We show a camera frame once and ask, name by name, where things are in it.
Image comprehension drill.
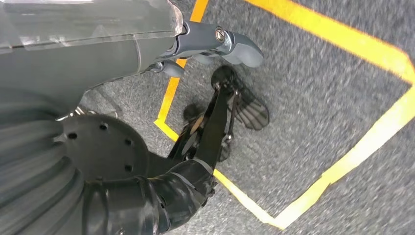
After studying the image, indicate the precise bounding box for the black robot leg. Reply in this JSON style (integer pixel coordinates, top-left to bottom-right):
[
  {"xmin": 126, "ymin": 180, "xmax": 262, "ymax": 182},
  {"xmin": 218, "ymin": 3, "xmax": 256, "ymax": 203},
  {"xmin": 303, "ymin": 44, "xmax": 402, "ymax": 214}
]
[{"xmin": 53, "ymin": 65, "xmax": 270, "ymax": 182}]

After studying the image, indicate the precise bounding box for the yellow floor tape square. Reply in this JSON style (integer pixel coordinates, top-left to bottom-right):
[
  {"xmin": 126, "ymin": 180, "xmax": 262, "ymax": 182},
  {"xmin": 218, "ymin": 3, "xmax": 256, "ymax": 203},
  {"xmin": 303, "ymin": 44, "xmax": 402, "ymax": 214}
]
[{"xmin": 153, "ymin": 0, "xmax": 415, "ymax": 230}]

